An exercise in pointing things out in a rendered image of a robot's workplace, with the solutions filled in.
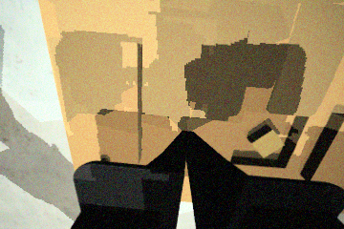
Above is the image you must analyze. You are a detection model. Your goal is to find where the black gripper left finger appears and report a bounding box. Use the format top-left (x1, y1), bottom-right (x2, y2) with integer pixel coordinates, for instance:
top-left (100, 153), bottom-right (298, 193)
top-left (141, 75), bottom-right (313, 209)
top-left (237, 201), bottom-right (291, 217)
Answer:
top-left (73, 131), bottom-right (189, 229)

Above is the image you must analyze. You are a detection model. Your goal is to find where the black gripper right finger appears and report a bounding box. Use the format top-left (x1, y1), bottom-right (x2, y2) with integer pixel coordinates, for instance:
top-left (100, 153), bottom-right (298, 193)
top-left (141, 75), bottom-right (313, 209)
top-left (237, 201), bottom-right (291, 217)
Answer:
top-left (186, 131), bottom-right (344, 229)

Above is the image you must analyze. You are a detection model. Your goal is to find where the yellow block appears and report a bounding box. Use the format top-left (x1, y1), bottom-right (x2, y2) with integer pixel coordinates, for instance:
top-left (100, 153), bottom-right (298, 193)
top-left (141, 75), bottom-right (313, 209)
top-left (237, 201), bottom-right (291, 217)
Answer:
top-left (247, 124), bottom-right (285, 158)

